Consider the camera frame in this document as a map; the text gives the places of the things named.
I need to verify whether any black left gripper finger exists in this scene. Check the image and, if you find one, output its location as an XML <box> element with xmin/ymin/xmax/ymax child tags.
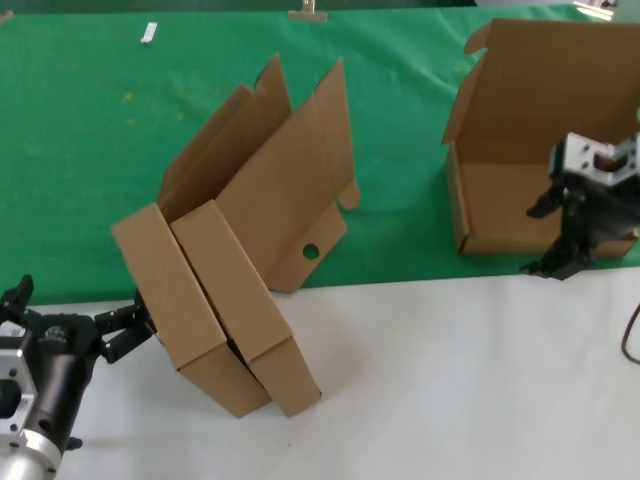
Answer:
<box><xmin>0</xmin><ymin>273</ymin><xmax>36</xmax><ymax>329</ymax></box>
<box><xmin>94</xmin><ymin>288</ymin><xmax>154</xmax><ymax>365</ymax></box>

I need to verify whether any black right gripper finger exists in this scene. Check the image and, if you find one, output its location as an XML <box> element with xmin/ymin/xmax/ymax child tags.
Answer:
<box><xmin>526</xmin><ymin>184</ymin><xmax>569</xmax><ymax>220</ymax></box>
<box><xmin>519</xmin><ymin>234</ymin><xmax>596</xmax><ymax>281</ymax></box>

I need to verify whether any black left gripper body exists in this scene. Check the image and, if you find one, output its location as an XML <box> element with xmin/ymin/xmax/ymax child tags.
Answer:
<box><xmin>22</xmin><ymin>313</ymin><xmax>104</xmax><ymax>446</ymax></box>

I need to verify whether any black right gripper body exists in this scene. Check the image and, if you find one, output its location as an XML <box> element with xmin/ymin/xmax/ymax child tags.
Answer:
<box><xmin>562</xmin><ymin>184</ymin><xmax>640</xmax><ymax>246</ymax></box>

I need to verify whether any brown cardboard box lid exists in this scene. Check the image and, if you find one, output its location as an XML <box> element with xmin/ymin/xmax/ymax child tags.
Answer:
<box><xmin>110</xmin><ymin>52</ymin><xmax>294</xmax><ymax>419</ymax></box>
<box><xmin>169</xmin><ymin>57</ymin><xmax>361</xmax><ymax>417</ymax></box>
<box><xmin>441</xmin><ymin>18</ymin><xmax>640</xmax><ymax>257</ymax></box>

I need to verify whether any green table cloth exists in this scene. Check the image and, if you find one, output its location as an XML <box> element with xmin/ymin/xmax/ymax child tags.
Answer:
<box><xmin>0</xmin><ymin>3</ymin><xmax>640</xmax><ymax>306</ymax></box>

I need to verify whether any metal table clamp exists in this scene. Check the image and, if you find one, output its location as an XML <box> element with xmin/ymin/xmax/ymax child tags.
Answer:
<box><xmin>287</xmin><ymin>0</ymin><xmax>330</xmax><ymax>22</ymax></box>
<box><xmin>572</xmin><ymin>0</ymin><xmax>617</xmax><ymax>21</ymax></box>

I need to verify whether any silver left wrist bracket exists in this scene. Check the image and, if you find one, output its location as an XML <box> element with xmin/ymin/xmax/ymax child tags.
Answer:
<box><xmin>0</xmin><ymin>348</ymin><xmax>40</xmax><ymax>441</ymax></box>

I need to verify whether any silver wrist bracket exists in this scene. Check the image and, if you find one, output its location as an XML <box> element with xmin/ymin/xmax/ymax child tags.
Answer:
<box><xmin>548</xmin><ymin>132</ymin><xmax>640</xmax><ymax>187</ymax></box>
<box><xmin>0</xmin><ymin>348</ymin><xmax>40</xmax><ymax>441</ymax></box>

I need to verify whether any silver right wrist bracket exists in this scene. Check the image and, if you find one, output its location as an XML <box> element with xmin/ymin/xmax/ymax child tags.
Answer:
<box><xmin>548</xmin><ymin>132</ymin><xmax>640</xmax><ymax>187</ymax></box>

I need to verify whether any black camera cable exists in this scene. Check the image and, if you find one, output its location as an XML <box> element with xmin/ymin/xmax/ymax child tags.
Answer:
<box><xmin>621</xmin><ymin>303</ymin><xmax>640</xmax><ymax>362</ymax></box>

